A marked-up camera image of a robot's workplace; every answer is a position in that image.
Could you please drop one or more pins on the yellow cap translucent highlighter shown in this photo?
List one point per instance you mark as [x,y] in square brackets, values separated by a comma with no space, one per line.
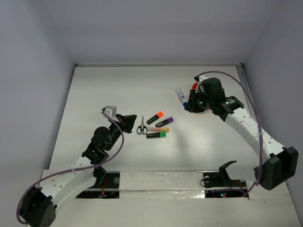
[158,129]

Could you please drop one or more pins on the aluminium side rail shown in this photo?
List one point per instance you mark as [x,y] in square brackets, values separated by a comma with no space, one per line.
[254,113]

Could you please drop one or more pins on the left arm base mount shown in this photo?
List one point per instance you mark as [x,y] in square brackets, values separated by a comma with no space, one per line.
[107,189]

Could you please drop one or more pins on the black handled scissors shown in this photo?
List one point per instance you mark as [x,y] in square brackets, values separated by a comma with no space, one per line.
[142,129]

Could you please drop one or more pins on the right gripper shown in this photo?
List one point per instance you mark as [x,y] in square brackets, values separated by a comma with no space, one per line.
[191,106]

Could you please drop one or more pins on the purple cap highlighter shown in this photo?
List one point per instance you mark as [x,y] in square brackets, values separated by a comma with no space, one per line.
[164,122]

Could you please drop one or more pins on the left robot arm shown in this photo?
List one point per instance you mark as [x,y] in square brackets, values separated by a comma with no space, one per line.
[41,202]

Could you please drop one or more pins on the green cap highlighter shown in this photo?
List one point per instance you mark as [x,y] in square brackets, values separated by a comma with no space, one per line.
[156,135]

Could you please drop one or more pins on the orange cap highlighter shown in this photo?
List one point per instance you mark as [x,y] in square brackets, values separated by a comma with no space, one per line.
[154,118]

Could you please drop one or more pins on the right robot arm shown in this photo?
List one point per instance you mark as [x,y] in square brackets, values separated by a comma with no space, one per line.
[278,162]

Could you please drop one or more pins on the orange round organizer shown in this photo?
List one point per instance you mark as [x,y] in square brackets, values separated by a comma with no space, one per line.
[194,86]

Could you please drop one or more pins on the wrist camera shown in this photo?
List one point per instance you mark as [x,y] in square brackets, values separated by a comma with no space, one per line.
[109,111]
[198,80]

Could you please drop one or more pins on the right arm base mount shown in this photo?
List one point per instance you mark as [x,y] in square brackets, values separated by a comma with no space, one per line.
[218,184]

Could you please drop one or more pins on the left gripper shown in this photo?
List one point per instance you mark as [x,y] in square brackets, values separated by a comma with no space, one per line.
[121,123]

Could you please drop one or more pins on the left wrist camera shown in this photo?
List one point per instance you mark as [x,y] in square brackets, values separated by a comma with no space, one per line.
[109,111]

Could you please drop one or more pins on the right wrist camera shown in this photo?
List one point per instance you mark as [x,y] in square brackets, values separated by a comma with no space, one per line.
[198,80]

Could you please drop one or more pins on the blue cap glue bottle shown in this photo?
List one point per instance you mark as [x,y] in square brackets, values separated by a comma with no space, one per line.
[181,96]

